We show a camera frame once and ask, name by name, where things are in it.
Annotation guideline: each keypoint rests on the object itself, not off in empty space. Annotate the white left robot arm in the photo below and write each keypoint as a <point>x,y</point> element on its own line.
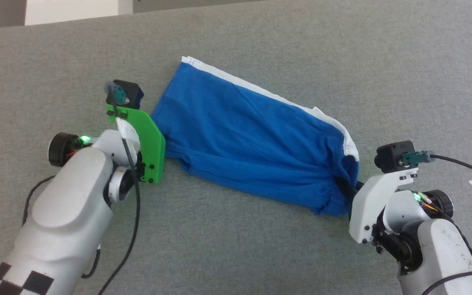
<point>68,213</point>

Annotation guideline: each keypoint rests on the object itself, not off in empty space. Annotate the blue shorts with white trim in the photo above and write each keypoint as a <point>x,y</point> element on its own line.
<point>244,131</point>

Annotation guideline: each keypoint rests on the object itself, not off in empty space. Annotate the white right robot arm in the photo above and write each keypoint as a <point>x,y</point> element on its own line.
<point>436,250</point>

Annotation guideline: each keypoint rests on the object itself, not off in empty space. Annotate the white rectangular block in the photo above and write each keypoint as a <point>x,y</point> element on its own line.
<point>76,10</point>

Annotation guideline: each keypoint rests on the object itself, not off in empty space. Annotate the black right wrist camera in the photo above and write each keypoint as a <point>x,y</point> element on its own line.
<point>395,156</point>

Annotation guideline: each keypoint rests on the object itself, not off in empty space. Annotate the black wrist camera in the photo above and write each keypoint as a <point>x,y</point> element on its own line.
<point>395,156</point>
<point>127,93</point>

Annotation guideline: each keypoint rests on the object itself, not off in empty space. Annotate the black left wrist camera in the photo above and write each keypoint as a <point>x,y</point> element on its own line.
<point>127,93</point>

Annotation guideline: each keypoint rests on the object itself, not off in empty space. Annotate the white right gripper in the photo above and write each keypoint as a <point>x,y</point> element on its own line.
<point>369,205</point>

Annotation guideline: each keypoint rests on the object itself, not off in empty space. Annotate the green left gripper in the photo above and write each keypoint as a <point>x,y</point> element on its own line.
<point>152,141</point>

